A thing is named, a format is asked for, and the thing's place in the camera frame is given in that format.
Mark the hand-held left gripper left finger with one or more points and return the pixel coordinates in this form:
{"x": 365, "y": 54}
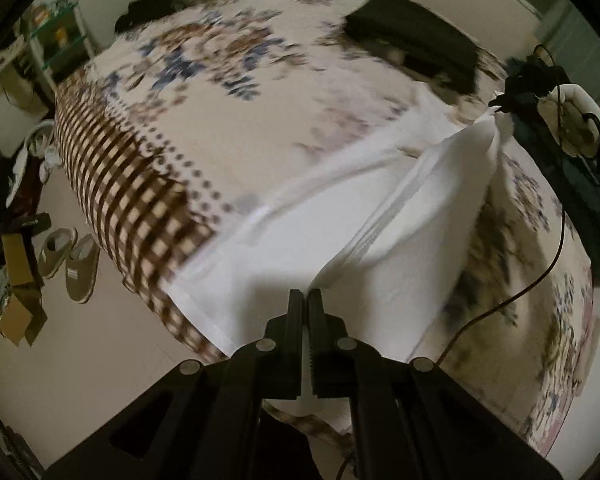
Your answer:
{"x": 294, "y": 321}

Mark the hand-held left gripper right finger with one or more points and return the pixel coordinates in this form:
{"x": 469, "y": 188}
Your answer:
{"x": 316, "y": 321}

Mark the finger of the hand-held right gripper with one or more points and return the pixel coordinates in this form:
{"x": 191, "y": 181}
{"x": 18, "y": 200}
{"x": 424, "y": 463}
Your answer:
{"x": 522, "y": 87}

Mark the white small garment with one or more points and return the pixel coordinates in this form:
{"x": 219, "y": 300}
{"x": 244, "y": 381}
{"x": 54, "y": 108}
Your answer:
{"x": 290, "y": 220}

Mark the black folded cloth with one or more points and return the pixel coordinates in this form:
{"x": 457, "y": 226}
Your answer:
{"x": 412, "y": 35}

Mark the beige slipper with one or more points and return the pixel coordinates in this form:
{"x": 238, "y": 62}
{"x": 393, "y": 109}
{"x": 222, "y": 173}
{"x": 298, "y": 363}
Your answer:
{"x": 82, "y": 270}
{"x": 56, "y": 252}

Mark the floral patterned bed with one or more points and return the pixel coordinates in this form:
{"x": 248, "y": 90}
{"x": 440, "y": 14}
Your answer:
{"x": 240, "y": 110}

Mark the brown cardboard box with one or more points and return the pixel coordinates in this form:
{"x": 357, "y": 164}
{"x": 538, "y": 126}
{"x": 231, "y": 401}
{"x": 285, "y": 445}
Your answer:
{"x": 20, "y": 290}

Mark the white sneaker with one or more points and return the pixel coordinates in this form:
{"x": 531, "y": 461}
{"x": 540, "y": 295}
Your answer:
{"x": 39, "y": 147}

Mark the glass shelf rack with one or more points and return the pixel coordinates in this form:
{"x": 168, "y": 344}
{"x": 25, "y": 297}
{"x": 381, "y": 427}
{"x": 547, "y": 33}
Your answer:
{"x": 55, "y": 35}

